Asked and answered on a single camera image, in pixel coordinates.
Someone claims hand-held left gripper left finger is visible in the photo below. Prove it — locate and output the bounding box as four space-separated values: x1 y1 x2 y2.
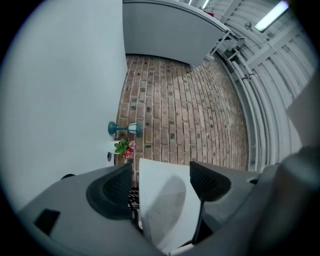
85 162 134 221

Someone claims black metal rack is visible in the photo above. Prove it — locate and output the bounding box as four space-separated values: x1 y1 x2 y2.
127 187 141 229

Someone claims white board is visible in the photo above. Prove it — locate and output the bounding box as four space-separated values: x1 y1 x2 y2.
138 157 202 254

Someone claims white pot with flowers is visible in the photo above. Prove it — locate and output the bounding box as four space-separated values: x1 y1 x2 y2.
106 136 137 159

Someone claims teal table lamp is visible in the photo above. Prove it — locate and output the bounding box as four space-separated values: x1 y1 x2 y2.
107 121 144 138

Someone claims white partition panel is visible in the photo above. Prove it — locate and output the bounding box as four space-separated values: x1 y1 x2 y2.
122 0 245 67

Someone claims row of white pipes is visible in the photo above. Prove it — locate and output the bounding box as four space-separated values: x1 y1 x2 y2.
224 48 277 173

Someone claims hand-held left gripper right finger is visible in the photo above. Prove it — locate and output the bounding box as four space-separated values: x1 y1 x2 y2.
189 161 232 246

